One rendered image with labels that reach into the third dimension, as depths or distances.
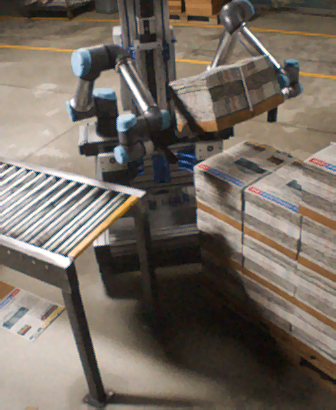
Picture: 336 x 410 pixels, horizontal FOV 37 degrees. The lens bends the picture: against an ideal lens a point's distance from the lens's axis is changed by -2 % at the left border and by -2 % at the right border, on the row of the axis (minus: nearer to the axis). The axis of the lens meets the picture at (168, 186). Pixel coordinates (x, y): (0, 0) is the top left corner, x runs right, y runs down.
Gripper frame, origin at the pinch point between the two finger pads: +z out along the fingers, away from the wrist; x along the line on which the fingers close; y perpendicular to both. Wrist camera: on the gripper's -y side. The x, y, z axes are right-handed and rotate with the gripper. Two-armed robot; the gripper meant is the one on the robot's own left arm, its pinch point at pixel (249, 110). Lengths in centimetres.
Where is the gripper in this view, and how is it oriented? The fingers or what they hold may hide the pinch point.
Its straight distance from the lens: 240.8
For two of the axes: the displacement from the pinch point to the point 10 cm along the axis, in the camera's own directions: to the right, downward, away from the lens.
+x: 5.2, 0.5, -8.5
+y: -2.8, -9.3, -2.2
